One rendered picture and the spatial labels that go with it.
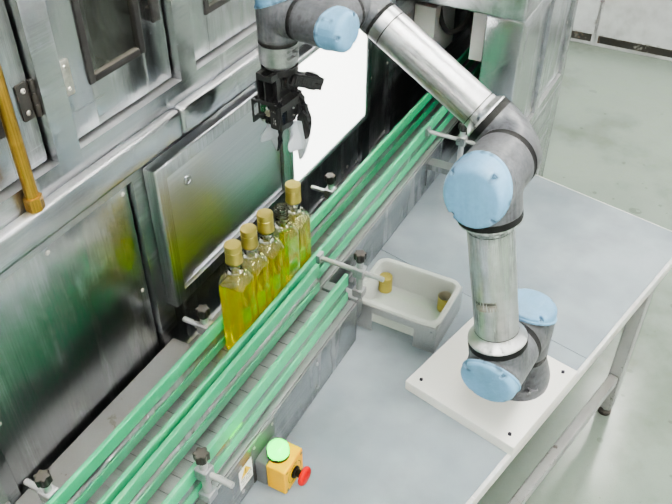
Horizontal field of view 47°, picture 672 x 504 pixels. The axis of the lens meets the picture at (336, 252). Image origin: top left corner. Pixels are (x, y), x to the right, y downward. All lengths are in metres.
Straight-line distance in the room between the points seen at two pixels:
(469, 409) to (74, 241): 0.89
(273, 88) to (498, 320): 0.61
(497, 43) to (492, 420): 1.10
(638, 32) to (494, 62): 2.92
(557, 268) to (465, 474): 0.72
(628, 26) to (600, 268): 3.15
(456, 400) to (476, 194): 0.59
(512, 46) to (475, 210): 1.05
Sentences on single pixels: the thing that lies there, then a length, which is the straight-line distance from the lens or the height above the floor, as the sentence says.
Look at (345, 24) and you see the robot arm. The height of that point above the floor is 1.57.
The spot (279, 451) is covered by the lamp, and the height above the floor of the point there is 0.85.
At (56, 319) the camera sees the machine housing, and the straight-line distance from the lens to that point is 1.45.
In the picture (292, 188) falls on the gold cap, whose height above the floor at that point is 1.16.
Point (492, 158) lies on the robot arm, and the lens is 1.31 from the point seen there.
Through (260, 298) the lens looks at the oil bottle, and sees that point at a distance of 1.64.
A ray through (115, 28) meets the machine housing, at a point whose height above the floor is 1.58.
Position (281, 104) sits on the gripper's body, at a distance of 1.50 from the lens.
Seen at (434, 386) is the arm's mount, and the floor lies 0.78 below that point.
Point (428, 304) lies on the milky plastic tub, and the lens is 1.96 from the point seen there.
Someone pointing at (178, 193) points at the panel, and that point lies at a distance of 1.55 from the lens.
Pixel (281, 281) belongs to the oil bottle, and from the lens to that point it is 1.70.
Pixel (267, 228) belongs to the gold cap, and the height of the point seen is 1.13.
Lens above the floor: 2.11
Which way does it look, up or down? 40 degrees down
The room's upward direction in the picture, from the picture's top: straight up
